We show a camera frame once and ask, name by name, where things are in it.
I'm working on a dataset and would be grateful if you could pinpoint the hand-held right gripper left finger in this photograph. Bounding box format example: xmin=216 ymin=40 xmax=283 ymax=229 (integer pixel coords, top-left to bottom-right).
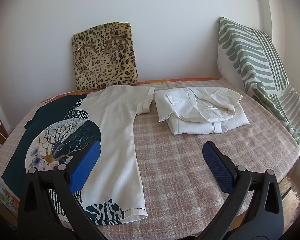
xmin=17 ymin=140 xmax=108 ymax=240

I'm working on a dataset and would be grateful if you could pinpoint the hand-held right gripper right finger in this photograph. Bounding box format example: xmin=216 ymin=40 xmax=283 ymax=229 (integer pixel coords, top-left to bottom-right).
xmin=196 ymin=141 xmax=285 ymax=240

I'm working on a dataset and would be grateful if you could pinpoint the teal and white printed t-shirt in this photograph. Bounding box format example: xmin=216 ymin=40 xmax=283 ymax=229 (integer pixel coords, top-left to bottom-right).
xmin=1 ymin=85 xmax=156 ymax=227

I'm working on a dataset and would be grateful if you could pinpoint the pink checked blanket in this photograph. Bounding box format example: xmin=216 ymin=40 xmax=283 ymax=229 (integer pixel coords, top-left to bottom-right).
xmin=0 ymin=79 xmax=300 ymax=240

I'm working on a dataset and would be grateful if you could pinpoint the folded white garment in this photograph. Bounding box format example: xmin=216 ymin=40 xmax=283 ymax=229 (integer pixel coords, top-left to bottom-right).
xmin=153 ymin=87 xmax=250 ymax=135

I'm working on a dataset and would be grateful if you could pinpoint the leopard print handbag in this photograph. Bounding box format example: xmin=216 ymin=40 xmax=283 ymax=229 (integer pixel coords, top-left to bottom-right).
xmin=71 ymin=22 xmax=139 ymax=92

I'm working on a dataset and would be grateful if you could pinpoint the green striped white throw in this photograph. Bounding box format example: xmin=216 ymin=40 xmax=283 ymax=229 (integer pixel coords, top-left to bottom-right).
xmin=217 ymin=17 xmax=300 ymax=175

